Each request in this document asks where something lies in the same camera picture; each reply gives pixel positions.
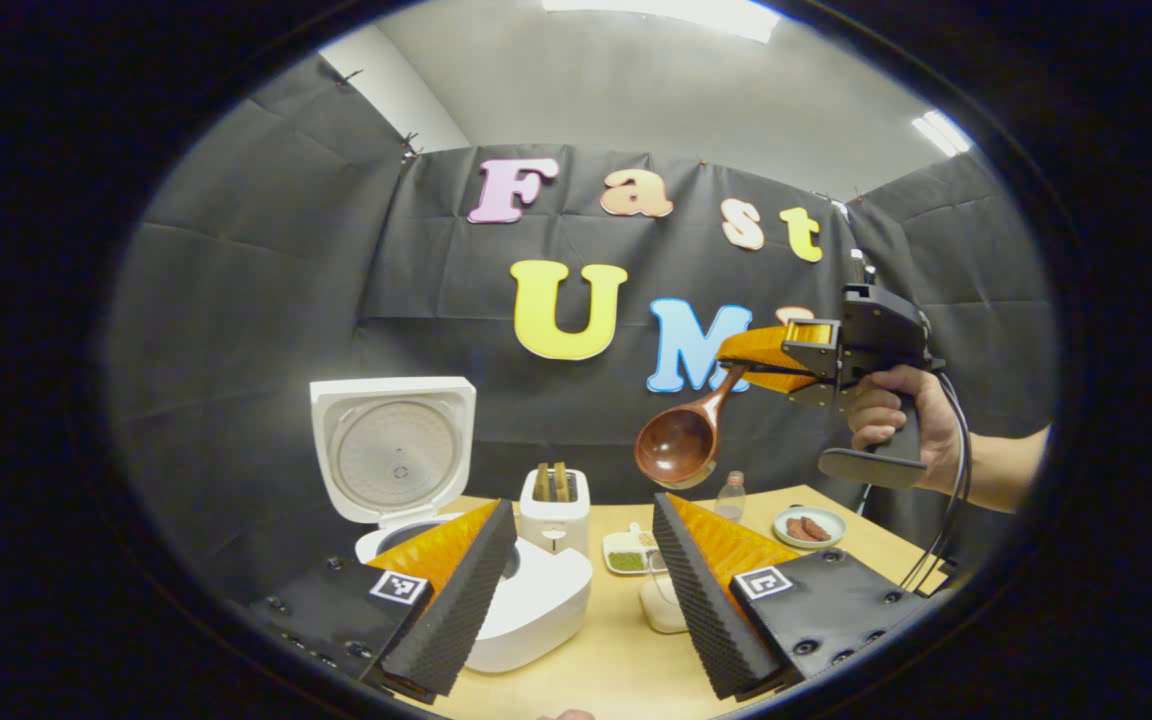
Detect divided condiment dish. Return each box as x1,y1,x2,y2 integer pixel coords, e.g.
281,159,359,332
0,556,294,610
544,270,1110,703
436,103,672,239
602,523,659,577

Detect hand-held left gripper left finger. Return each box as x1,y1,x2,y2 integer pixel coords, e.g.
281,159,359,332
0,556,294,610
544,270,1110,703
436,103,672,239
246,498,517,704

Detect white rice cooker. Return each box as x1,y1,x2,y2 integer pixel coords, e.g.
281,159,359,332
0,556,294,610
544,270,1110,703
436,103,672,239
309,377,594,674

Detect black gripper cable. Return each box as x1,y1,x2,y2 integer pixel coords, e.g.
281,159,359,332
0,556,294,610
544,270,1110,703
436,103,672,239
896,370,974,593

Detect cream rice container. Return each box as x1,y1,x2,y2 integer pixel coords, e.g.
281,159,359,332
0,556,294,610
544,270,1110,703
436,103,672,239
639,572,689,635

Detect white toaster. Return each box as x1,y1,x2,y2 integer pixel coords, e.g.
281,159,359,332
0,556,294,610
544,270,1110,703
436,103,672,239
519,462,592,557

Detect clear plastic water bottle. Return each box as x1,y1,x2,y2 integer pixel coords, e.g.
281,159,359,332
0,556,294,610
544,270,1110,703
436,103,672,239
715,470,748,524

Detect brown wooden spoon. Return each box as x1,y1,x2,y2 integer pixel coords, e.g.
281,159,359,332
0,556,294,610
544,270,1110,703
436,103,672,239
634,362,752,491

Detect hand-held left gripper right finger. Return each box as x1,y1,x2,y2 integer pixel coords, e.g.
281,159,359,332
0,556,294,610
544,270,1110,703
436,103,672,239
651,492,937,701

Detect pale green plate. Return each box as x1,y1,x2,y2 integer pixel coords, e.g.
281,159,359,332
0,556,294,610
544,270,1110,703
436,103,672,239
773,505,848,550

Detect ceiling light panel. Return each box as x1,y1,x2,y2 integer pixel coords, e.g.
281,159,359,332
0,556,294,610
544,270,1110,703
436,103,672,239
541,0,782,43
911,110,972,158

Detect black backdrop cloth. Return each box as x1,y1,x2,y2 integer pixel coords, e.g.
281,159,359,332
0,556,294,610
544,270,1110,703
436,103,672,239
106,55,1059,601

